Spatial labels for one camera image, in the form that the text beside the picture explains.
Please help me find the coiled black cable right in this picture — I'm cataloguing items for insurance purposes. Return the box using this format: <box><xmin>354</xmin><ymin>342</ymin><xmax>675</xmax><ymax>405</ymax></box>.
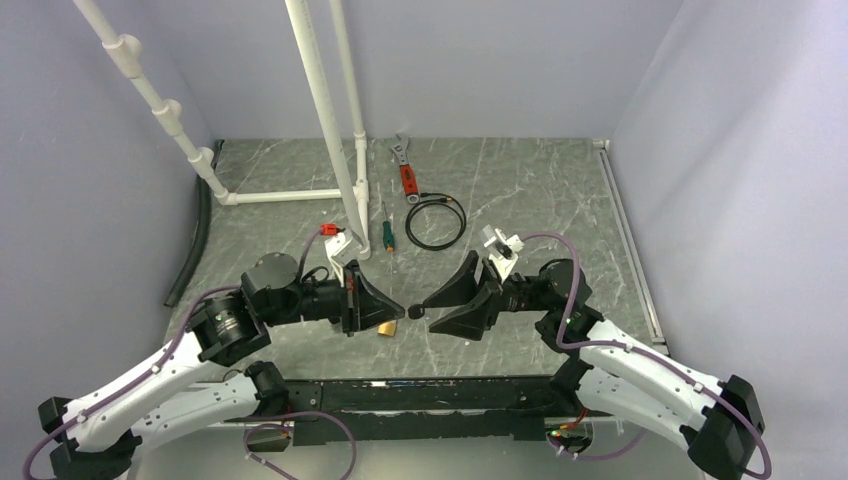
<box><xmin>404</xmin><ymin>192</ymin><xmax>468</xmax><ymax>252</ymax></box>

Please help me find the green handle screwdriver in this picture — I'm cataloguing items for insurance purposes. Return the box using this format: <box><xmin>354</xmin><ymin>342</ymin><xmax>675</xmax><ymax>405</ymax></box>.
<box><xmin>381</xmin><ymin>202</ymin><xmax>396</xmax><ymax>253</ymax></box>

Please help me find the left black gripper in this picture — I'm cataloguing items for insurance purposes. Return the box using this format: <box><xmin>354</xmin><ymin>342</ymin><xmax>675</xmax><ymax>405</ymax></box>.
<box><xmin>264</xmin><ymin>258</ymin><xmax>405</xmax><ymax>336</ymax></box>

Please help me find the black foam tube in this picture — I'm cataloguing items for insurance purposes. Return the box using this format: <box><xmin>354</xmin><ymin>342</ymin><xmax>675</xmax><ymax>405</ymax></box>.
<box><xmin>163</xmin><ymin>177</ymin><xmax>212</xmax><ymax>308</ymax></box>

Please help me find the purple cable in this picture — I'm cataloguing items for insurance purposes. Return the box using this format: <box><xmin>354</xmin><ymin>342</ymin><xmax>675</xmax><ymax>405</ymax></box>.
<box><xmin>519</xmin><ymin>231</ymin><xmax>773</xmax><ymax>480</ymax></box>
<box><xmin>23</xmin><ymin>228</ymin><xmax>359</xmax><ymax>480</ymax></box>

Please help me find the small brass padlock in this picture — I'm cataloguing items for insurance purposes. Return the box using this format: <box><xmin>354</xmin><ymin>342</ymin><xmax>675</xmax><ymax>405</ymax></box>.
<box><xmin>377</xmin><ymin>320</ymin><xmax>398</xmax><ymax>338</ymax></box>

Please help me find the white pvc pipe frame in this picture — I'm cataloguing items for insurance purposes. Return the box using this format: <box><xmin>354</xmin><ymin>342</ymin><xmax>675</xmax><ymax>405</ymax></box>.
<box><xmin>74</xmin><ymin>1</ymin><xmax>371</xmax><ymax>258</ymax></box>

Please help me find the red handle adjustable wrench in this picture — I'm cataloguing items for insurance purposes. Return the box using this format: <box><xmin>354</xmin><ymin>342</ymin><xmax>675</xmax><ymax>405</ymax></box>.
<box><xmin>390</xmin><ymin>133</ymin><xmax>420</xmax><ymax>204</ymax></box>

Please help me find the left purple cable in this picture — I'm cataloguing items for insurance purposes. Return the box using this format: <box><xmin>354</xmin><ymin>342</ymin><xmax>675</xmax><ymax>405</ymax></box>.
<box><xmin>23</xmin><ymin>228</ymin><xmax>359</xmax><ymax>480</ymax></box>

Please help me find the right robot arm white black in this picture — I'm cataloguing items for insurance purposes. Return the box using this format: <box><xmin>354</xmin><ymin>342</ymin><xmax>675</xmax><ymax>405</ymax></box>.
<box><xmin>409</xmin><ymin>252</ymin><xmax>765</xmax><ymax>479</ymax></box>

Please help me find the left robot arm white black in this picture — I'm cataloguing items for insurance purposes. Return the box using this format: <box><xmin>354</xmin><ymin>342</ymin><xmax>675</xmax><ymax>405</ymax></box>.
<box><xmin>38</xmin><ymin>252</ymin><xmax>405</xmax><ymax>479</ymax></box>

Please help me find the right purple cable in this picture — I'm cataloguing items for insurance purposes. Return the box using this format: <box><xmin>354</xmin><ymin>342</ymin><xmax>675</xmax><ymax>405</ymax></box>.
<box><xmin>519</xmin><ymin>231</ymin><xmax>773</xmax><ymax>480</ymax></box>

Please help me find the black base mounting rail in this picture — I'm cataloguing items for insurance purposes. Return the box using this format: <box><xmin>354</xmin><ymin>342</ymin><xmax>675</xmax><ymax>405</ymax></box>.
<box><xmin>243</xmin><ymin>361</ymin><xmax>586</xmax><ymax>446</ymax></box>

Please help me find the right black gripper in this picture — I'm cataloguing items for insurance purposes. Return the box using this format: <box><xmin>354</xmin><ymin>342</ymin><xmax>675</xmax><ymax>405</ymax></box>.
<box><xmin>423</xmin><ymin>250</ymin><xmax>553</xmax><ymax>340</ymax></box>

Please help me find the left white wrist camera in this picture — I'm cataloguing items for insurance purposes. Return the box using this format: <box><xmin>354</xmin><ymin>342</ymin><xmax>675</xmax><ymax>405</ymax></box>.
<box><xmin>323</xmin><ymin>229</ymin><xmax>370</xmax><ymax>283</ymax></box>

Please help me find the aluminium rail right edge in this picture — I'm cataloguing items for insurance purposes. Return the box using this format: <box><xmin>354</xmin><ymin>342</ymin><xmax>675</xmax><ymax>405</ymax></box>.
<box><xmin>592</xmin><ymin>139</ymin><xmax>670</xmax><ymax>357</ymax></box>

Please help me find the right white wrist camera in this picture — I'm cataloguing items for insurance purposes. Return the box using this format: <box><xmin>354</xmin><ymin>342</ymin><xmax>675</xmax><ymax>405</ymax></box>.
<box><xmin>480</xmin><ymin>225</ymin><xmax>524</xmax><ymax>281</ymax></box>

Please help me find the black head key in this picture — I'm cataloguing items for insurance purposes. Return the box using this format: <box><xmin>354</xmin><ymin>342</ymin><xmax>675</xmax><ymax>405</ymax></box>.
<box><xmin>407</xmin><ymin>304</ymin><xmax>426</xmax><ymax>320</ymax></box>

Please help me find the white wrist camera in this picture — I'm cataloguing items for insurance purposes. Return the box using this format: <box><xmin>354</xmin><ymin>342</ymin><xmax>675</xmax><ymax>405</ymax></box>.
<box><xmin>480</xmin><ymin>225</ymin><xmax>524</xmax><ymax>281</ymax></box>
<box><xmin>323</xmin><ymin>229</ymin><xmax>370</xmax><ymax>283</ymax></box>

